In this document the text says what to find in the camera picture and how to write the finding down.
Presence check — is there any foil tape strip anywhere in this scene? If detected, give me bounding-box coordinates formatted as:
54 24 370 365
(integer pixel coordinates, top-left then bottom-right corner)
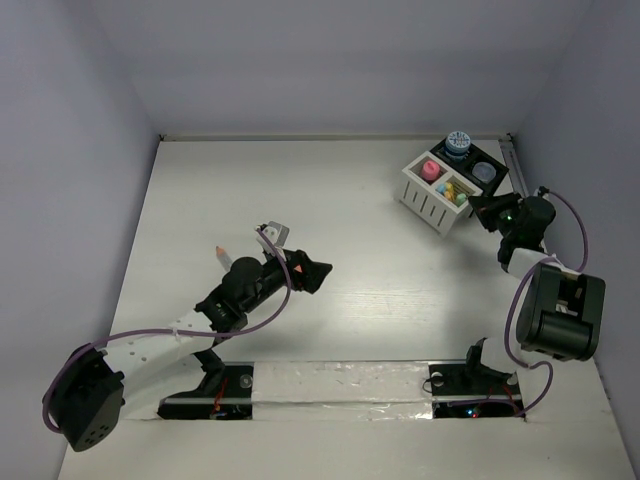
251 361 433 422

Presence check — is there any clear jar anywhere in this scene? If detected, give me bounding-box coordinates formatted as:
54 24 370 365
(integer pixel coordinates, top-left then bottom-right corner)
471 161 497 184

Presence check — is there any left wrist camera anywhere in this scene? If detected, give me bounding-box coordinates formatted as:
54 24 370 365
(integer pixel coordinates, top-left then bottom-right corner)
256 221 290 251

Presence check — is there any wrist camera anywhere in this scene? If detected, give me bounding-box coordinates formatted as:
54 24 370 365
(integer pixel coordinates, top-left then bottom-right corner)
256 221 290 251
535 186 550 200

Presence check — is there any black and white organizer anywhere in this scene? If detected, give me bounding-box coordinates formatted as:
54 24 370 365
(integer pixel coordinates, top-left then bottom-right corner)
393 141 509 237

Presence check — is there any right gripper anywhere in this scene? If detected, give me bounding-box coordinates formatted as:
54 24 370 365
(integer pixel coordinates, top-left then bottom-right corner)
471 191 525 239

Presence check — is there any pink cap bottle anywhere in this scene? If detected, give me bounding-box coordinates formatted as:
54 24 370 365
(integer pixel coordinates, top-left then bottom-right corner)
420 160 442 183

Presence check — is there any yellow marker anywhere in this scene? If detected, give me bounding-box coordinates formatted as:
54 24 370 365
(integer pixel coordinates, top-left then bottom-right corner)
444 182 454 199

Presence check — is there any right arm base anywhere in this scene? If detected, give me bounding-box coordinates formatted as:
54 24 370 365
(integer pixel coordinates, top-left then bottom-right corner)
422 338 524 419

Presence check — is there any blue lid jar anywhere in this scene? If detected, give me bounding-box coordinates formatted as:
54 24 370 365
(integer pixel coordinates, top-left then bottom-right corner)
444 131 472 161

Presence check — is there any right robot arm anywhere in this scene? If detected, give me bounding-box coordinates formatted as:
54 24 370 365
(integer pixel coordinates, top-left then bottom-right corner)
468 187 606 369

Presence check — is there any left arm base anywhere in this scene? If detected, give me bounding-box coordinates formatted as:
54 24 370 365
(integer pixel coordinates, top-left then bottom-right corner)
157 349 254 421

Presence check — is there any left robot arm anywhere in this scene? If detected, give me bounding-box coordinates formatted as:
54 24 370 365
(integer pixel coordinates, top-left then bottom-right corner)
42 250 333 452

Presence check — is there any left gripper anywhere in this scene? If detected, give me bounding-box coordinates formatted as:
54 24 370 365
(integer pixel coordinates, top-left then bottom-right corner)
241 245 329 314

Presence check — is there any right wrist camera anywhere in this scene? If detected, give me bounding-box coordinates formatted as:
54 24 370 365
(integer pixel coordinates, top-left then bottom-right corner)
535 186 550 200

